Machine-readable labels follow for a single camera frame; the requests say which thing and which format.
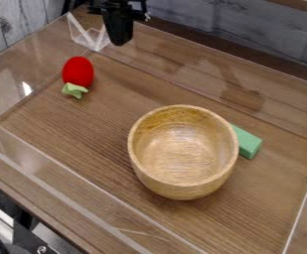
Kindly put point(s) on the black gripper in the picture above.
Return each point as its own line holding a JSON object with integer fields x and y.
{"x": 117, "y": 17}

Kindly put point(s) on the red plush strawberry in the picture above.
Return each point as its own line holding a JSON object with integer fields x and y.
{"x": 77, "y": 76}

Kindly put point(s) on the wooden bowl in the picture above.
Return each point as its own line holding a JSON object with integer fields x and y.
{"x": 182, "y": 151}

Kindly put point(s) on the green foam block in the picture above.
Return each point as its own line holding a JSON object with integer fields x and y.
{"x": 248, "y": 142}

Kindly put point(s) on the black metal stand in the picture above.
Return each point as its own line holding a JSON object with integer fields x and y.
{"x": 18, "y": 239}

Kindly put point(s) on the clear acrylic tray enclosure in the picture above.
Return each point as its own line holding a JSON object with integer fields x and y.
{"x": 65, "y": 165}

